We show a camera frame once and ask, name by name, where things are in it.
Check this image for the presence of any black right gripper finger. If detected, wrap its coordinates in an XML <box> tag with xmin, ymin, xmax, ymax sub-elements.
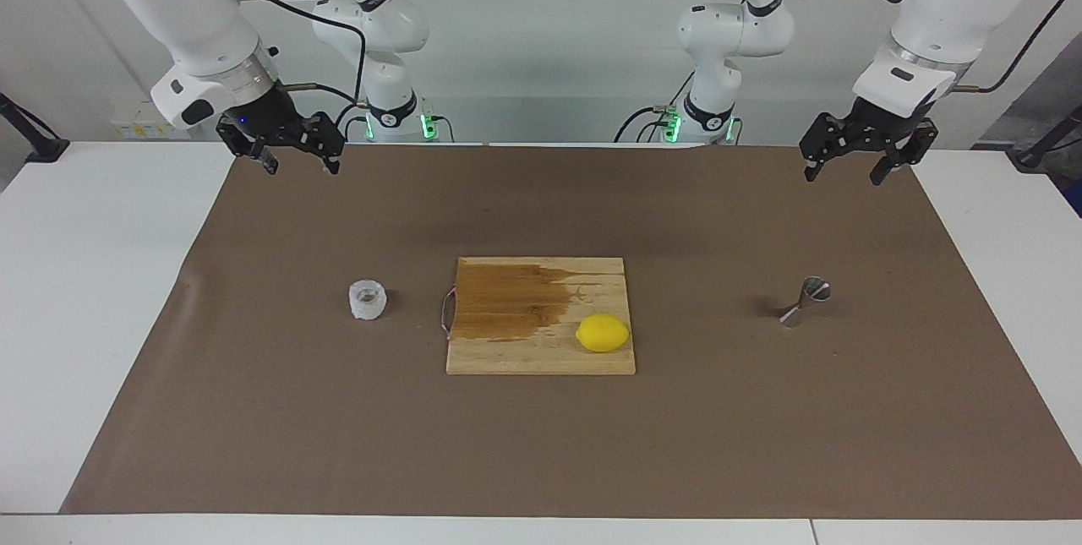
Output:
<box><xmin>298</xmin><ymin>112</ymin><xmax>347</xmax><ymax>177</ymax></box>
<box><xmin>216</xmin><ymin>117</ymin><xmax>281</xmax><ymax>177</ymax></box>

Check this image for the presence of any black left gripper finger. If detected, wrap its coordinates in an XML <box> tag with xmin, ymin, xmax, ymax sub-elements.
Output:
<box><xmin>799</xmin><ymin>112</ymin><xmax>855</xmax><ymax>183</ymax></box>
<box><xmin>870</xmin><ymin>123</ymin><xmax>939</xmax><ymax>188</ymax></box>

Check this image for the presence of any steel double jigger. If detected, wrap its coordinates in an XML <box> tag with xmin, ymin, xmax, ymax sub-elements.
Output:
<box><xmin>779</xmin><ymin>276</ymin><xmax>832</xmax><ymax>329</ymax></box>

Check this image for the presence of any clear plastic cup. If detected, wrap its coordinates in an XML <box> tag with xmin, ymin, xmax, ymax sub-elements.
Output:
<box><xmin>348</xmin><ymin>278</ymin><xmax>388</xmax><ymax>321</ymax></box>

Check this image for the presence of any black clamp stand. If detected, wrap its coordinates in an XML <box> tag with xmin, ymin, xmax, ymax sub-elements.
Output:
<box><xmin>0</xmin><ymin>93</ymin><xmax>70</xmax><ymax>164</ymax></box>
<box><xmin>1014</xmin><ymin>104</ymin><xmax>1082</xmax><ymax>171</ymax></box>

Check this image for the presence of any wooden cutting board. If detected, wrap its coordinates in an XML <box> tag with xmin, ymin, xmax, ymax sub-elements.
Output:
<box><xmin>445</xmin><ymin>256</ymin><xmax>637</xmax><ymax>376</ymax></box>

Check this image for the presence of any yellow lemon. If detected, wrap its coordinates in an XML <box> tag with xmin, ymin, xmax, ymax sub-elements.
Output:
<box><xmin>575</xmin><ymin>313</ymin><xmax>631</xmax><ymax>354</ymax></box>

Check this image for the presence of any brown table mat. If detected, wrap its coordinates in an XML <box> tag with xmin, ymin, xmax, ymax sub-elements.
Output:
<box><xmin>59</xmin><ymin>142</ymin><xmax>1082</xmax><ymax>520</ymax></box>

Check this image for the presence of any black base cable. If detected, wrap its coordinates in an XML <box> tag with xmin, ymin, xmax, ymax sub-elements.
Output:
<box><xmin>335</xmin><ymin>101</ymin><xmax>373</xmax><ymax>143</ymax></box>
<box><xmin>615</xmin><ymin>70</ymin><xmax>699</xmax><ymax>143</ymax></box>

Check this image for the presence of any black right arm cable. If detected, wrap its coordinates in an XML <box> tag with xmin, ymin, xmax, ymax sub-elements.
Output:
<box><xmin>211</xmin><ymin>0</ymin><xmax>369</xmax><ymax>106</ymax></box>

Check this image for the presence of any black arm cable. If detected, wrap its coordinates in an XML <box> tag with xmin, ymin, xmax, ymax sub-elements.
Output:
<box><xmin>211</xmin><ymin>0</ymin><xmax>369</xmax><ymax>106</ymax></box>
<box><xmin>769</xmin><ymin>0</ymin><xmax>1082</xmax><ymax>95</ymax></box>

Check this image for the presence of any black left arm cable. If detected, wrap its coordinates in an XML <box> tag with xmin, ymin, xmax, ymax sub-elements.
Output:
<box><xmin>769</xmin><ymin>0</ymin><xmax>1082</xmax><ymax>95</ymax></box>

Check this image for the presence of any white wall power strip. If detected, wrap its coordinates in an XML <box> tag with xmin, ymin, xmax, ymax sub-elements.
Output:
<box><xmin>110</xmin><ymin>101</ymin><xmax>180</xmax><ymax>140</ymax></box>

